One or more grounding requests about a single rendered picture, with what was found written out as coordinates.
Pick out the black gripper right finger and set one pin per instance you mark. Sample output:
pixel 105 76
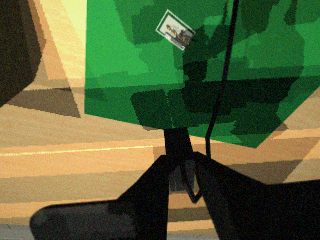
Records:
pixel 242 208

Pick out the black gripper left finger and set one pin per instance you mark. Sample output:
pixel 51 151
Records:
pixel 140 213

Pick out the green circuit board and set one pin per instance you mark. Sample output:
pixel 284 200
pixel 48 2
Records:
pixel 159 63

